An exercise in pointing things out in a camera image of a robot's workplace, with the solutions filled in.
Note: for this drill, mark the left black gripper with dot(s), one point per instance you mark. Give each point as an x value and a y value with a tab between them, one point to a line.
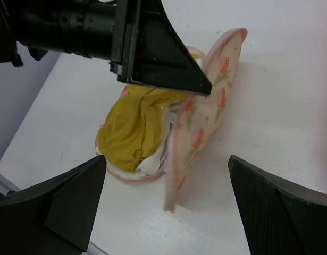
84	28

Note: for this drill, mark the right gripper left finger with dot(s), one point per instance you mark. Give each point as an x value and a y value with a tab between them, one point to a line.
51	212

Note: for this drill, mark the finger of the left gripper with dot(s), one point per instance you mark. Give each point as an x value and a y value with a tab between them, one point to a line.
147	51

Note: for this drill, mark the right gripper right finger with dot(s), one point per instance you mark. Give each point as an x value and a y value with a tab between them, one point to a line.
279	216

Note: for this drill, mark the mustard yellow bra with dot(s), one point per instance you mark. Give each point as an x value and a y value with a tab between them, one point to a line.
135	130

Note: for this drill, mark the floral mesh laundry bag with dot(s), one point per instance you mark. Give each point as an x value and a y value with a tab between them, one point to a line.
196	118

